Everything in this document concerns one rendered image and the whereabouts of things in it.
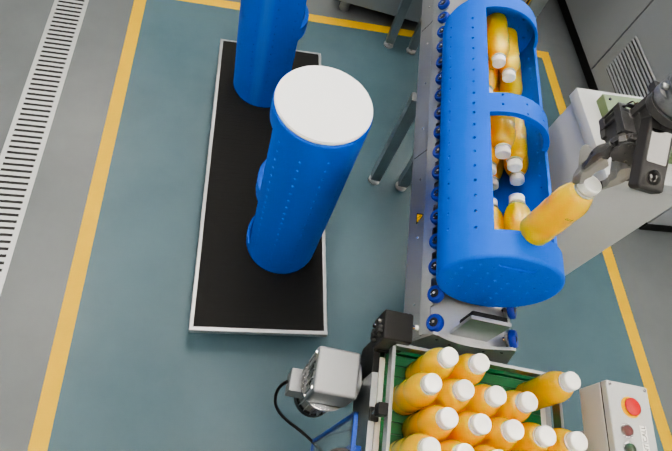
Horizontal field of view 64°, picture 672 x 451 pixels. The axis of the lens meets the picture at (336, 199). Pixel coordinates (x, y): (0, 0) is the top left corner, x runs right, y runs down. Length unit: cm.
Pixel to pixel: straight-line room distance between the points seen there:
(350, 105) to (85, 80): 169
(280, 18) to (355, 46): 110
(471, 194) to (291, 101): 54
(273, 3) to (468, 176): 117
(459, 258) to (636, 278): 202
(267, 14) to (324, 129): 87
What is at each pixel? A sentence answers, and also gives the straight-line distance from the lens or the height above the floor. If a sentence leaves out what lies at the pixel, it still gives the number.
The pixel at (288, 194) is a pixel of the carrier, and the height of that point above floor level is 75.
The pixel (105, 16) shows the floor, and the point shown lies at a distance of 321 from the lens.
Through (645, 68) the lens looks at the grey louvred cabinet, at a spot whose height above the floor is 44.
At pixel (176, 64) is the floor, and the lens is 296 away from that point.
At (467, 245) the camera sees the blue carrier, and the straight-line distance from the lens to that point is 121.
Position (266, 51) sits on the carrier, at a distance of 234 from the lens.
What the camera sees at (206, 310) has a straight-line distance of 210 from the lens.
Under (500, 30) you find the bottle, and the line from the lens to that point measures 172.
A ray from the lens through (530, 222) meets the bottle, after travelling 115.
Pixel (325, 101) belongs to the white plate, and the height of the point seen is 104.
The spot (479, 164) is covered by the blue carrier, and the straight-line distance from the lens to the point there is 131.
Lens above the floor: 214
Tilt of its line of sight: 57 degrees down
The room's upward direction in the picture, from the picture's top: 24 degrees clockwise
